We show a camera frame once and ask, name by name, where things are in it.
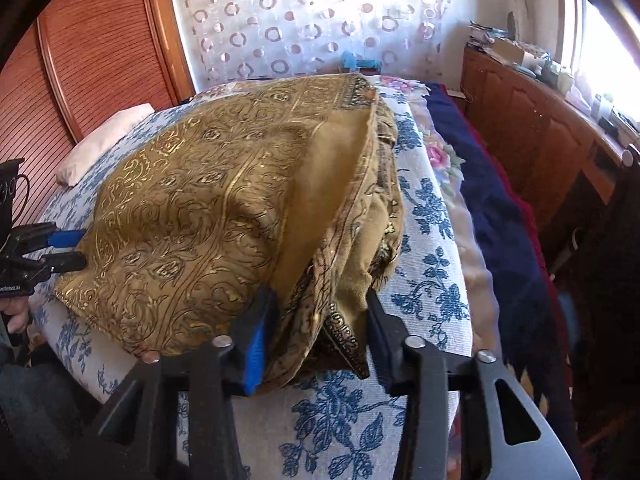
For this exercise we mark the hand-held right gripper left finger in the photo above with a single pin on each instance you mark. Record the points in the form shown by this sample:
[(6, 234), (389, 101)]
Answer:
[(255, 355)]

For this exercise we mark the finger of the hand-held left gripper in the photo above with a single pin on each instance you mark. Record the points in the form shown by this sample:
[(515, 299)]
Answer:
[(67, 237), (65, 262)]

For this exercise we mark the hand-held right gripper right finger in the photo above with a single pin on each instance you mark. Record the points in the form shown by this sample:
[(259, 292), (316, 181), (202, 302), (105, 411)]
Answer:
[(382, 355)]

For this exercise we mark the golden patterned cloth garment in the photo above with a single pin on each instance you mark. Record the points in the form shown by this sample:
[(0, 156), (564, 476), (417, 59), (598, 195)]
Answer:
[(200, 185)]

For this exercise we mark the person's left hand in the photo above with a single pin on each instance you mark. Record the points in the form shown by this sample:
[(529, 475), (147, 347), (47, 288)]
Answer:
[(16, 312)]

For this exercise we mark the white pillow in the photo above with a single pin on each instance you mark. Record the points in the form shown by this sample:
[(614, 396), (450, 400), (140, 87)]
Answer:
[(100, 145)]

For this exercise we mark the white blue floral bed sheet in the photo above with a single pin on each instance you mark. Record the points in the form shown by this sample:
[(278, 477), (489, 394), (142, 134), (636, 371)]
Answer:
[(325, 435)]

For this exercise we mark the person's dark pants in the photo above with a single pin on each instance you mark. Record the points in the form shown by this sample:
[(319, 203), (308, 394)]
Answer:
[(35, 410)]

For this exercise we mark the wooden louvered wardrobe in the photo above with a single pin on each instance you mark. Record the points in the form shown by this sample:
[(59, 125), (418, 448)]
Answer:
[(100, 60)]

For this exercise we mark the navy blue blanket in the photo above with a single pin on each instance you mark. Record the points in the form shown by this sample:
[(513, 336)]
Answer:
[(490, 185)]

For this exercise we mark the pink floral blanket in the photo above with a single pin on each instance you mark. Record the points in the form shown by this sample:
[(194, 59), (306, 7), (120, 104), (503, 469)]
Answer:
[(445, 155)]

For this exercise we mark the wooden cabinet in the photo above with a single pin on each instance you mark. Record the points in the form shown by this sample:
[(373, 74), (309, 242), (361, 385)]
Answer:
[(530, 120)]

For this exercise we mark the blue plastic toy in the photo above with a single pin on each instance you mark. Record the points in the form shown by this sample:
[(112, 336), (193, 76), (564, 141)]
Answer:
[(360, 62)]

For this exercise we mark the pile of assorted clutter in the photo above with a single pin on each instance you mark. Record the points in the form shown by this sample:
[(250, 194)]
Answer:
[(530, 57)]

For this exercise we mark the white curtain with circles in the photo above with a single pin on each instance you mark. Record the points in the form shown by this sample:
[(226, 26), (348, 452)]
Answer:
[(325, 20)]

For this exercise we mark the bright window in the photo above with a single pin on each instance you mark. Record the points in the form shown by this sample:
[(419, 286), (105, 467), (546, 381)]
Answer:
[(605, 55)]

